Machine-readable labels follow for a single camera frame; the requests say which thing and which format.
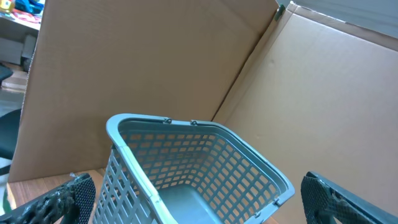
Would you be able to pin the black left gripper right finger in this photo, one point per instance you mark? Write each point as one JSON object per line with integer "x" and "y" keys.
{"x": 325, "y": 202}

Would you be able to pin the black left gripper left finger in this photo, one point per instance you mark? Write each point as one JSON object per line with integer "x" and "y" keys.
{"x": 71, "y": 202}

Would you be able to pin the grey plastic basket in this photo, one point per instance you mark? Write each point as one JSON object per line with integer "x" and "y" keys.
{"x": 162, "y": 170}

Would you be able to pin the black office chair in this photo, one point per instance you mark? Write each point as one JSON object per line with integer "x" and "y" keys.
{"x": 9, "y": 127}

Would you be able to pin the right cardboard panel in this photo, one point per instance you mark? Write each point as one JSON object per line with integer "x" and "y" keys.
{"x": 318, "y": 94}

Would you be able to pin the cardboard panel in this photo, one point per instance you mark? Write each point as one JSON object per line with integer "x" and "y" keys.
{"x": 318, "y": 94}
{"x": 98, "y": 58}

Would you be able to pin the left cardboard panel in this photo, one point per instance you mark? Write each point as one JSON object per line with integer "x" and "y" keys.
{"x": 98, "y": 58}

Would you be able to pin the cluttered background shelf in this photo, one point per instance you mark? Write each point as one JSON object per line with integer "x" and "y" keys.
{"x": 20, "y": 25}

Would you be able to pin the green clip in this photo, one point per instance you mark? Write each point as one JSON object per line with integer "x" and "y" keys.
{"x": 279, "y": 12}

